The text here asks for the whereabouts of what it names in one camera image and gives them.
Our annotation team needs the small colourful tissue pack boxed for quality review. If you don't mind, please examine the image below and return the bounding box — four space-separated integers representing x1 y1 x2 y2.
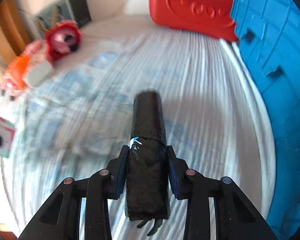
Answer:
0 117 15 158

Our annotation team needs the pink white tissue pack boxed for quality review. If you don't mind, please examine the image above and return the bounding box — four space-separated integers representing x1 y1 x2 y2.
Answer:
22 61 54 88

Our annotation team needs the black umbrella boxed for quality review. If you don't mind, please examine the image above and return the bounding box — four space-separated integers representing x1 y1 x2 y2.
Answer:
126 91 170 236

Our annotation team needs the orange dress pig plush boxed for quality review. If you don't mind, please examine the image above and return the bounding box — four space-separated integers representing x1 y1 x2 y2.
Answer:
1 40 53 96

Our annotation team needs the red dress pig plush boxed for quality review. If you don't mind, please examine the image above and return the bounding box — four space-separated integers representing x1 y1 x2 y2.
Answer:
43 20 81 61

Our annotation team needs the blue striped bed sheet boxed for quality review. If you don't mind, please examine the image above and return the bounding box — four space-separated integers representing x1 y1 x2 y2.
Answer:
1 16 276 239

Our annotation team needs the dark gift bag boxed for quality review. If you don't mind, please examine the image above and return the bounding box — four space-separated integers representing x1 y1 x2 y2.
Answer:
30 0 92 38

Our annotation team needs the blue plastic storage crate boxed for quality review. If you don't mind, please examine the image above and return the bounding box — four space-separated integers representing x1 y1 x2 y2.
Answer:
231 0 300 239

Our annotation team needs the red plastic suitcase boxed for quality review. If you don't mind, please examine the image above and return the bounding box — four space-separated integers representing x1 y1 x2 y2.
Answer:
149 0 238 42

